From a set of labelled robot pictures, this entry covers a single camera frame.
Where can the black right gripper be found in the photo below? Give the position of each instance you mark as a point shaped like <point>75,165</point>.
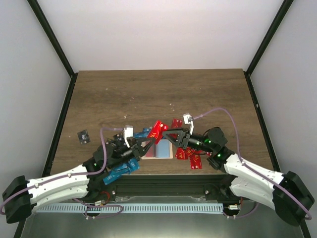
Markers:
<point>177,131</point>

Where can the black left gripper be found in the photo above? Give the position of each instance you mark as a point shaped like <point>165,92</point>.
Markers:
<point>139,140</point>

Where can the red vip card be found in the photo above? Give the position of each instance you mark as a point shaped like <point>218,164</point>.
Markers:
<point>176,123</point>
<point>151,153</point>
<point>157,130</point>

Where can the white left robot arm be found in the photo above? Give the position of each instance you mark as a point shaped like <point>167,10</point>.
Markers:
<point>25,196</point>

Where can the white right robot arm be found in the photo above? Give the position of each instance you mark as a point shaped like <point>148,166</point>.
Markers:
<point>286,194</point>

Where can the blue VIP card centre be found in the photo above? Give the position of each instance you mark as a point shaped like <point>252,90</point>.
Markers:
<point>140,134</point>

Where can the red VIP card top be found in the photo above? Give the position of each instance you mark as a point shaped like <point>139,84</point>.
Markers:
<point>176,123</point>

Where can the black card top of pile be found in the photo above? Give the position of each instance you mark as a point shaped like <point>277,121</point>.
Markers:
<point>119,137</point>

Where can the red card right of holder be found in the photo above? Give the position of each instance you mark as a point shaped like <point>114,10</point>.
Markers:
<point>195,161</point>

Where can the lone black VIP card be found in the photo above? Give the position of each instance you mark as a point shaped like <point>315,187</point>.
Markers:
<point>83,137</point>

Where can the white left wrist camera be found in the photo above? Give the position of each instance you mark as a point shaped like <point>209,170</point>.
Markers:
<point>127,133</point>

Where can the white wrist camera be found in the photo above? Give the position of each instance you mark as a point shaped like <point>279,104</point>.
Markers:
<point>127,133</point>
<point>189,120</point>

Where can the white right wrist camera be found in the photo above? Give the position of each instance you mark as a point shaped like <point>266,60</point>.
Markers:
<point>189,120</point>

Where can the blue card near rail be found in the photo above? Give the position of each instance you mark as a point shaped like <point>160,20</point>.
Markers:
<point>126,168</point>

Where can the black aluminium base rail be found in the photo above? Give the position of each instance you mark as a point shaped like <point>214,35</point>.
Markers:
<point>212,187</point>

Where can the light blue slotted cable duct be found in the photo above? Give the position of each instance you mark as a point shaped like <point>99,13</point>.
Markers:
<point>200,208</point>

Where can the black frame post right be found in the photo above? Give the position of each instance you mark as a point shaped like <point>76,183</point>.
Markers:
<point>281,13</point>

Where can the black frame post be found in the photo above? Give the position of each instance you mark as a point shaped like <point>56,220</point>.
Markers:
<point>281,13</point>
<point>37,10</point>

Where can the black frame post left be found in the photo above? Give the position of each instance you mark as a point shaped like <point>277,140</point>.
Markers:
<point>37,10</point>

